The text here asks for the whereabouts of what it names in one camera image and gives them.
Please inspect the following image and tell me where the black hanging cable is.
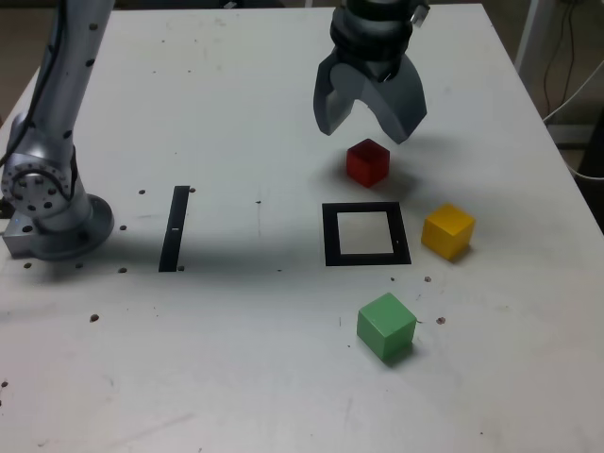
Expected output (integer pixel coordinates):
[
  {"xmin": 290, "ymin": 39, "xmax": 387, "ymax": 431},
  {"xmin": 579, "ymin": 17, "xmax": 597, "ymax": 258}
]
[{"xmin": 541, "ymin": 0, "xmax": 577, "ymax": 117}]

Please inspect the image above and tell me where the white post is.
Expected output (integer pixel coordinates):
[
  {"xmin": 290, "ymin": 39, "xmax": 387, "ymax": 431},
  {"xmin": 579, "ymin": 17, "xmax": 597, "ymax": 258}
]
[{"xmin": 512, "ymin": 0, "xmax": 542, "ymax": 81}]

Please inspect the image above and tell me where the red cube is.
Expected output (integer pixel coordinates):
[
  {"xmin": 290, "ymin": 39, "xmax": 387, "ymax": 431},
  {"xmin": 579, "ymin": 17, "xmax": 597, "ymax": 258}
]
[{"xmin": 345, "ymin": 138, "xmax": 392, "ymax": 189}]

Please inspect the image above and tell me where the green cube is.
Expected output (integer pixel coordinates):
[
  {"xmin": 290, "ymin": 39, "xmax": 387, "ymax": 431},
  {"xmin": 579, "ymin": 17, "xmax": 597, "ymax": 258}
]
[{"xmin": 356, "ymin": 292, "xmax": 418, "ymax": 364}]

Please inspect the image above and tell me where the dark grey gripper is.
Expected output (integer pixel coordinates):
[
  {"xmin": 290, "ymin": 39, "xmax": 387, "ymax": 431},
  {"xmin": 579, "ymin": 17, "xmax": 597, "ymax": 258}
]
[{"xmin": 312, "ymin": 46, "xmax": 428, "ymax": 145}]

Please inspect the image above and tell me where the black tape square outline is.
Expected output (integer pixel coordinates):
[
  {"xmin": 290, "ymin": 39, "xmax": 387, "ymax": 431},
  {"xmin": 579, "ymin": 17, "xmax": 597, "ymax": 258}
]
[{"xmin": 321, "ymin": 201, "xmax": 412, "ymax": 268}]

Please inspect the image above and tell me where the yellow cube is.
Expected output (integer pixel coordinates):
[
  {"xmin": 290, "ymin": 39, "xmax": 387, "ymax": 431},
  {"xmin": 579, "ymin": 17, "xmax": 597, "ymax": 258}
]
[{"xmin": 420, "ymin": 202, "xmax": 477, "ymax": 261}]

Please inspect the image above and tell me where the white cable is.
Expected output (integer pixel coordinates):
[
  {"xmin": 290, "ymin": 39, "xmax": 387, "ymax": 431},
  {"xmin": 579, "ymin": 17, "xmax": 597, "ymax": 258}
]
[
  {"xmin": 562, "ymin": 150, "xmax": 604, "ymax": 181},
  {"xmin": 542, "ymin": 59, "xmax": 604, "ymax": 125}
]

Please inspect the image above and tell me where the black tape strip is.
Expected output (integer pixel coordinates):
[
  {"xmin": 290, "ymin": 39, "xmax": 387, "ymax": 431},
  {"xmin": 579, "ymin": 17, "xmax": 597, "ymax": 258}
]
[{"xmin": 158, "ymin": 185, "xmax": 191, "ymax": 274}]

